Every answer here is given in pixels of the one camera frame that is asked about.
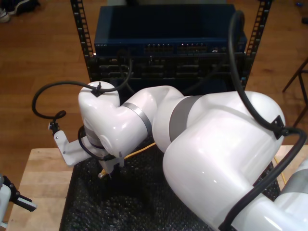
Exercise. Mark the black perforated rack post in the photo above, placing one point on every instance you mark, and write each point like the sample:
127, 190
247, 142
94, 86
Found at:
258, 24
80, 24

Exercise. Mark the black rack shelf tray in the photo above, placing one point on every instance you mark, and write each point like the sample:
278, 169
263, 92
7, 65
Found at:
216, 84

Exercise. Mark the black bubble wrap mat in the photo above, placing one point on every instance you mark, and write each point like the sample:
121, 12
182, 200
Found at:
108, 211

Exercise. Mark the blue network switch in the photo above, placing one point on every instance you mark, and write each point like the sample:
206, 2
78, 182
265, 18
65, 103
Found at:
168, 24

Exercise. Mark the small white blue-edged object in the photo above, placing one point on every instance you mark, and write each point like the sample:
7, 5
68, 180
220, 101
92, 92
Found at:
2, 224

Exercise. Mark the dark shoe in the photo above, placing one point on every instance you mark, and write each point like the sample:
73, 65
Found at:
21, 6

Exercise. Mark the white shoe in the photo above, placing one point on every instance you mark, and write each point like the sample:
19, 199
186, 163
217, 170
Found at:
3, 15

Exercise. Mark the dark wooden chair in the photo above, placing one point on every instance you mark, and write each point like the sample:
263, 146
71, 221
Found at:
292, 79

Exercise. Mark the black rack server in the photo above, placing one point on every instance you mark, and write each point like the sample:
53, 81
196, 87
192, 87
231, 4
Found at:
156, 69

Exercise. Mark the small blue object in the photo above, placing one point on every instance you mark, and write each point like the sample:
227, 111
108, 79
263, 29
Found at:
299, 3

